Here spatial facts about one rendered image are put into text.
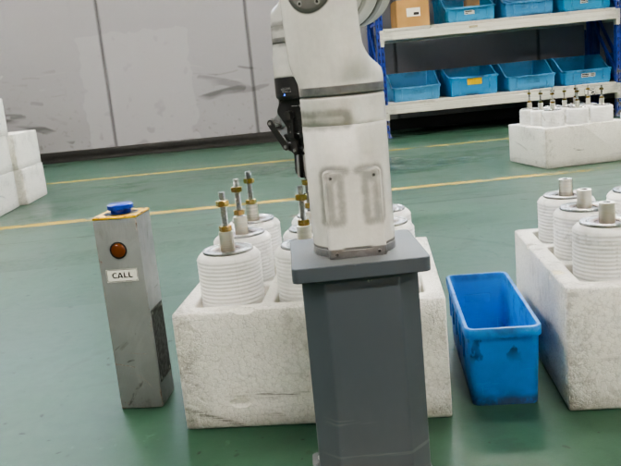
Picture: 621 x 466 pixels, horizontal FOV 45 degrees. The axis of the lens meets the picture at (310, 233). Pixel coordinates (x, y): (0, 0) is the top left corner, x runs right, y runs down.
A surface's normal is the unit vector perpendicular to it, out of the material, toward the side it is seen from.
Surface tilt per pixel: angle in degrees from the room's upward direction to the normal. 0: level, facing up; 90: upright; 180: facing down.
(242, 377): 90
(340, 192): 90
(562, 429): 0
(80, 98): 90
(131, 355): 90
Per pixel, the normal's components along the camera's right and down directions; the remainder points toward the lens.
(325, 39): -0.45, 0.26
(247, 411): -0.08, 0.21
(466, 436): -0.10, -0.97
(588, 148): 0.15, 0.18
